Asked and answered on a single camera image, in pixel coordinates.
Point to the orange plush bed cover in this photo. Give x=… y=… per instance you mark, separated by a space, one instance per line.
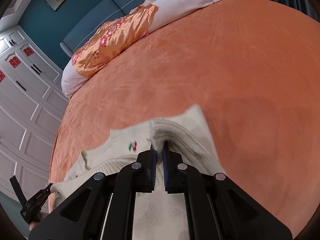
x=252 y=66

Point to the white pillow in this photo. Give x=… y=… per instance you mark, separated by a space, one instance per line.
x=168 y=11

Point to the teal upholstered headboard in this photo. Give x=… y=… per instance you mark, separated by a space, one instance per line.
x=106 y=10

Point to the white cherry knit sweater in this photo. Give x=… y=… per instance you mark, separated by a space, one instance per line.
x=159 y=215

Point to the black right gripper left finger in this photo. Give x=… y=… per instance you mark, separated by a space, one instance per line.
x=102 y=207

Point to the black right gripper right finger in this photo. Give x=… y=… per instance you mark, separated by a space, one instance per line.
x=216 y=207

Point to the orange floral satin quilt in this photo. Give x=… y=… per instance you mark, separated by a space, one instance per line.
x=111 y=39

